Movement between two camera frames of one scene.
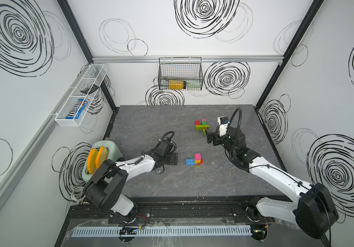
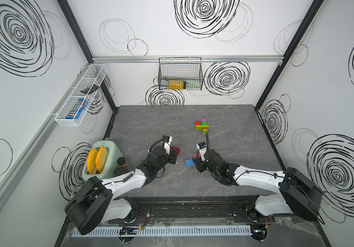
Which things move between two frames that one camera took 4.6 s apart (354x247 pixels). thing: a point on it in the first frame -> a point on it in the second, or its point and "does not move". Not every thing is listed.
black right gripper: (216, 139) -> (198, 164)
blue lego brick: (190, 162) does not move
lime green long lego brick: (200, 127) does not move
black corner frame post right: (315, 8) does not move
